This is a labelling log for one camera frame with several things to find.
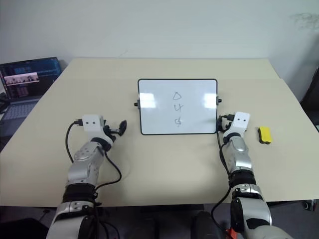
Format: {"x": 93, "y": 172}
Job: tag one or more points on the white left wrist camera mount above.
{"x": 92, "y": 123}

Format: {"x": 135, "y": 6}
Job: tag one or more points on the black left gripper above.
{"x": 111, "y": 130}

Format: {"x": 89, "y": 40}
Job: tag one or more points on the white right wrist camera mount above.
{"x": 240, "y": 122}

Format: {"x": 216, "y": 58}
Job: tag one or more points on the red plastic clamp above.
{"x": 230, "y": 234}

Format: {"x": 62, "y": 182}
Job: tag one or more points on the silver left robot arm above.
{"x": 82, "y": 161}

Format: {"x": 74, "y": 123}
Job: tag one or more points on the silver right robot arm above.
{"x": 240, "y": 159}

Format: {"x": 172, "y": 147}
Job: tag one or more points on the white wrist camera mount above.
{"x": 92, "y": 123}
{"x": 240, "y": 122}

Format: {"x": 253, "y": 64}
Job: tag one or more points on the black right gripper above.
{"x": 227, "y": 125}

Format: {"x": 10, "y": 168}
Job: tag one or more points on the small black-framed whiteboard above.
{"x": 159, "y": 114}

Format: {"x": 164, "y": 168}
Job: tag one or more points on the yellow and black eraser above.
{"x": 264, "y": 134}

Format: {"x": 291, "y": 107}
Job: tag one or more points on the open laptop computer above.
{"x": 27, "y": 82}

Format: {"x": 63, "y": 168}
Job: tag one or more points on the black table crossbar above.
{"x": 172, "y": 208}

